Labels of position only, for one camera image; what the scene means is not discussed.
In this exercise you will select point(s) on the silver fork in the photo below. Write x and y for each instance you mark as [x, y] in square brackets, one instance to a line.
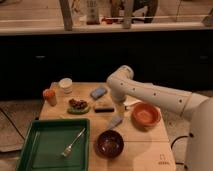
[68, 149]

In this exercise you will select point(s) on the orange bottle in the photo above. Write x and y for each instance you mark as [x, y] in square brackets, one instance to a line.
[50, 96]

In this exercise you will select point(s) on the green tray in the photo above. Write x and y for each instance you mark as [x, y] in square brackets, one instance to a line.
[47, 139]

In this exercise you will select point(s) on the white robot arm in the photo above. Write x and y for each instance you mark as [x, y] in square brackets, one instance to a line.
[197, 109]

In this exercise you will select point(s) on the orange bowl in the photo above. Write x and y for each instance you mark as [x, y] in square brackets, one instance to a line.
[146, 114]

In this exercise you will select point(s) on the green plate with food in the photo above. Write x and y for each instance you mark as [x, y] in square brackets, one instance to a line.
[78, 107]

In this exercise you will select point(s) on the blue sponge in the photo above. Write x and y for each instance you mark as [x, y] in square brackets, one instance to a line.
[98, 92]

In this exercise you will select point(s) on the white cup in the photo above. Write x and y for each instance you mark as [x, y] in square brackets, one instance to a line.
[66, 85]

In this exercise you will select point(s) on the purple bowl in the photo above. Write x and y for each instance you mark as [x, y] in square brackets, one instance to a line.
[110, 144]

